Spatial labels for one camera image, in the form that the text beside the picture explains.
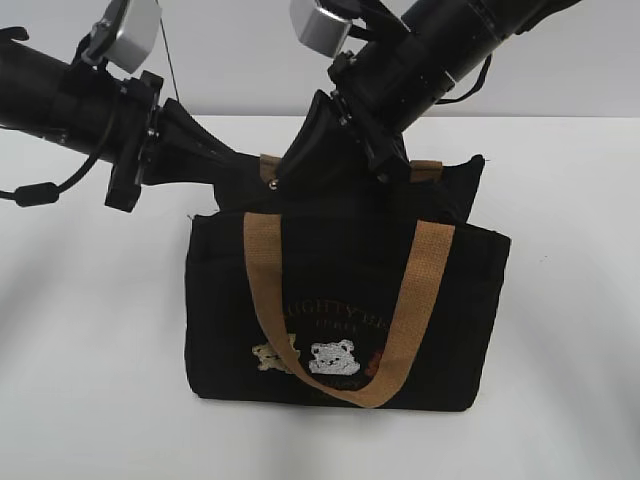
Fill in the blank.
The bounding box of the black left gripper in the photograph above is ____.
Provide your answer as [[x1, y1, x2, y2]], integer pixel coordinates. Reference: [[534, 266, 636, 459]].
[[105, 71, 263, 210]]

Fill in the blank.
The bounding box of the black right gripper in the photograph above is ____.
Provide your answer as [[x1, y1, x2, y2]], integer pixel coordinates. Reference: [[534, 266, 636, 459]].
[[276, 52, 411, 188]]

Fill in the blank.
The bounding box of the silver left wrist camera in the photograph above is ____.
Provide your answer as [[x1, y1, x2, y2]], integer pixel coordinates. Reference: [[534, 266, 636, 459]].
[[81, 0, 162, 74]]

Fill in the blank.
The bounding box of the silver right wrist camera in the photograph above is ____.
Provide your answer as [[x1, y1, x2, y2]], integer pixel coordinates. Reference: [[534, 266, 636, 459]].
[[289, 0, 353, 58]]

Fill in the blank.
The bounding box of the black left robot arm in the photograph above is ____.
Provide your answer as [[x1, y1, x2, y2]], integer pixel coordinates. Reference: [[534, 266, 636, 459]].
[[1, 27, 266, 212]]

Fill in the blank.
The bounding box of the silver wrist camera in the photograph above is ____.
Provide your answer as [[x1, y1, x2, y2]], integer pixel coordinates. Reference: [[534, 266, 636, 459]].
[[289, 0, 353, 58], [81, 0, 162, 74]]

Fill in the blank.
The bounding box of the black canvas tote bag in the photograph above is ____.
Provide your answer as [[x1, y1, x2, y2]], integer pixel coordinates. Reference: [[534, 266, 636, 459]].
[[184, 155, 511, 412]]

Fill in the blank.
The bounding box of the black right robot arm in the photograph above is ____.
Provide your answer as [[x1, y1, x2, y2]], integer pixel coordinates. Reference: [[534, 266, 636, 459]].
[[273, 1, 577, 195]]

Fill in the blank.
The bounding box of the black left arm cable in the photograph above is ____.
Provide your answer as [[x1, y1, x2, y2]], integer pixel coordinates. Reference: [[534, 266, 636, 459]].
[[0, 112, 121, 207]]

